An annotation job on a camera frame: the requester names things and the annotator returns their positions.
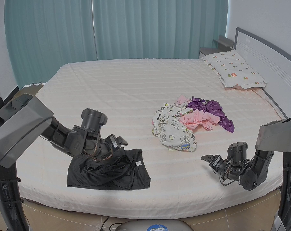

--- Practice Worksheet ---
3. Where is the pink garment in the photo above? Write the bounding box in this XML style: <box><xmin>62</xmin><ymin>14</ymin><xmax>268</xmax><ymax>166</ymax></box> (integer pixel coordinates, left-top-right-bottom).
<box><xmin>177</xmin><ymin>95</ymin><xmax>219</xmax><ymax>131</ymax></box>

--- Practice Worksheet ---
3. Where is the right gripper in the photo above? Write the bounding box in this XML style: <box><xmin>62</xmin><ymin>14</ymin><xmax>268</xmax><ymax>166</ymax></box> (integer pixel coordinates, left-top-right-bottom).
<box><xmin>201</xmin><ymin>154</ymin><xmax>229</xmax><ymax>175</ymax></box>

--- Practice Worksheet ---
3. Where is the purple garment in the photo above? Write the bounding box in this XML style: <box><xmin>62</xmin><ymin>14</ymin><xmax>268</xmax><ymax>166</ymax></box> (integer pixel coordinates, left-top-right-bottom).
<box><xmin>186</xmin><ymin>97</ymin><xmax>235</xmax><ymax>133</ymax></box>

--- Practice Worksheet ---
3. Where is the white printed garment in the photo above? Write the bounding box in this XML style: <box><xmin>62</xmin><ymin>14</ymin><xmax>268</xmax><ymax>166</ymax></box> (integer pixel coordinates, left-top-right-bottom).
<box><xmin>151</xmin><ymin>102</ymin><xmax>198</xmax><ymax>153</ymax></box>

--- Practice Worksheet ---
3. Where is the grey bedside table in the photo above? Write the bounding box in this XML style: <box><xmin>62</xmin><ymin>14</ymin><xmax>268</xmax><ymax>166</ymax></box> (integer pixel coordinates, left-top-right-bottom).
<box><xmin>199</xmin><ymin>35</ymin><xmax>234</xmax><ymax>58</ymax></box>

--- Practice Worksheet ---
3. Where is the bed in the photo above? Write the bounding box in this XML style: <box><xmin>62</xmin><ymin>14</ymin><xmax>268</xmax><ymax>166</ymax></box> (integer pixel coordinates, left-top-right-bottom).
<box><xmin>15</xmin><ymin>27</ymin><xmax>291</xmax><ymax>219</ymax></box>

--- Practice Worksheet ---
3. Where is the black T-shirt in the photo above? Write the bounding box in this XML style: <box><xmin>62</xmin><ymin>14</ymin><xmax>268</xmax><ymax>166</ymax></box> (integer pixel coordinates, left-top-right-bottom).
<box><xmin>67</xmin><ymin>147</ymin><xmax>151</xmax><ymax>191</ymax></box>

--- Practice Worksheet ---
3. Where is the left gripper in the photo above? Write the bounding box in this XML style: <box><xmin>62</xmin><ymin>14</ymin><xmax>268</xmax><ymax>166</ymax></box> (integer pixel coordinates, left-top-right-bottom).
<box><xmin>101</xmin><ymin>134</ymin><xmax>128</xmax><ymax>153</ymax></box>

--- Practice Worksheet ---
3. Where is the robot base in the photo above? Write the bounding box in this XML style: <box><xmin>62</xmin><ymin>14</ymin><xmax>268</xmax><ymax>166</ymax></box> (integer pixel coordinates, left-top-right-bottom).
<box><xmin>113</xmin><ymin>221</ymin><xmax>194</xmax><ymax>231</ymax></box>

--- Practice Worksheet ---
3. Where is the white printed pillow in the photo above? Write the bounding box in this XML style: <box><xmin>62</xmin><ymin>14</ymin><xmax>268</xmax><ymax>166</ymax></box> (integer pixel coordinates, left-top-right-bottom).
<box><xmin>200</xmin><ymin>51</ymin><xmax>268</xmax><ymax>89</ymax></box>

